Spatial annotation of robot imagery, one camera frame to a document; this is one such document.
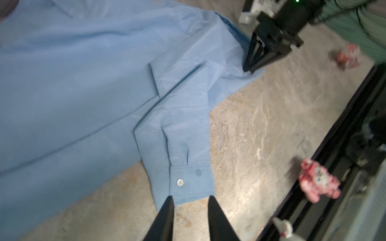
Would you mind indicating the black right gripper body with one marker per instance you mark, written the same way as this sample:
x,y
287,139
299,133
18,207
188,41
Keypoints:
x,y
287,23

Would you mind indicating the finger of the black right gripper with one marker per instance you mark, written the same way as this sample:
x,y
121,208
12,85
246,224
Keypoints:
x,y
266,58
256,46

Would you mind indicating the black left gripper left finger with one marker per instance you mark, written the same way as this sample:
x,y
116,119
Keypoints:
x,y
162,227

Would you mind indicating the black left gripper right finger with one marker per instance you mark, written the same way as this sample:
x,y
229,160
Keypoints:
x,y
219,227

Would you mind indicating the light blue long sleeve shirt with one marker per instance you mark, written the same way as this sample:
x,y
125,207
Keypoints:
x,y
90,88

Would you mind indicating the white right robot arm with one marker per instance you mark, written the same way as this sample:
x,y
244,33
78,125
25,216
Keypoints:
x,y
250,13

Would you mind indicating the white figurine toy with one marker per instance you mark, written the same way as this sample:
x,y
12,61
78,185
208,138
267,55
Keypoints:
x,y
285,230

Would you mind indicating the pink white sticker toy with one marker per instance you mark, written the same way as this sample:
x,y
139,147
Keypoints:
x,y
349,58

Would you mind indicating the pink pig toy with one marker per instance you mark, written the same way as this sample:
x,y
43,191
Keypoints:
x,y
315,181

